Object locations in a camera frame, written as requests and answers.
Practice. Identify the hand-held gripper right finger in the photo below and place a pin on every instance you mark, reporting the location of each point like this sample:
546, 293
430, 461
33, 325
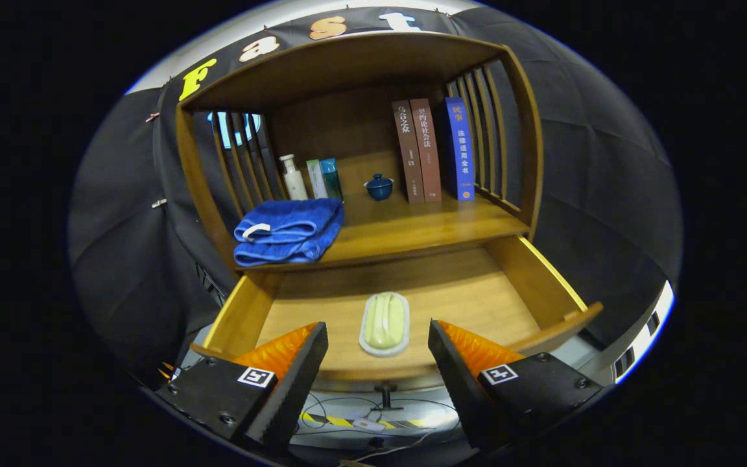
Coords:
454, 383

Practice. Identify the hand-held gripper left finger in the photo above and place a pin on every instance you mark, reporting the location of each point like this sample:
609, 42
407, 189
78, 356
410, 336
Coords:
292, 383

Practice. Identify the wooden drawer with black knob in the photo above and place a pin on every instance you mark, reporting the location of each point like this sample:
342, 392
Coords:
464, 298

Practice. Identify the pale green soap bar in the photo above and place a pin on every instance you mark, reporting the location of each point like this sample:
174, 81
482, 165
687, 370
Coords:
384, 321

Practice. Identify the wooden countertop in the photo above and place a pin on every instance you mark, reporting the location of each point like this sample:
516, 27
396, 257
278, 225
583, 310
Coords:
412, 227

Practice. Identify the wooden cabinet with shelf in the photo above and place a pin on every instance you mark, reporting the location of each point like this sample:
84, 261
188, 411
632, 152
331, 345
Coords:
347, 71

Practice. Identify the yellow and black floor tape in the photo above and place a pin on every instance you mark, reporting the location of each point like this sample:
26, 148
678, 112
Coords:
334, 421

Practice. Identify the small white floor device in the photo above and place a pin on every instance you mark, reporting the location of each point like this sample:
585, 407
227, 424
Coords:
368, 425

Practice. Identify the folded blue towel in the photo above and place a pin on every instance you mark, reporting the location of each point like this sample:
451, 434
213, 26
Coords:
296, 227

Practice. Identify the white pump bottle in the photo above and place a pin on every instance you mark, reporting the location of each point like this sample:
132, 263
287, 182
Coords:
294, 185

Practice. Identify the white and green box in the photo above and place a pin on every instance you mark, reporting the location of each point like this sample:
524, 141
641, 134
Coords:
316, 181

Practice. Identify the blue lidded teacup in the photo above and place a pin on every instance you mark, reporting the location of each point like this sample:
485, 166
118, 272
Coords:
379, 189

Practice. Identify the dark brown book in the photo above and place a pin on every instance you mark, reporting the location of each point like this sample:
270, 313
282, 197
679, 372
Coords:
409, 155

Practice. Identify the blue book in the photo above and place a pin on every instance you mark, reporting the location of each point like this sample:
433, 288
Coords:
461, 149

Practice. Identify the black backdrop cloth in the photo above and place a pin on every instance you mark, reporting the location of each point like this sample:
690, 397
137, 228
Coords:
607, 194

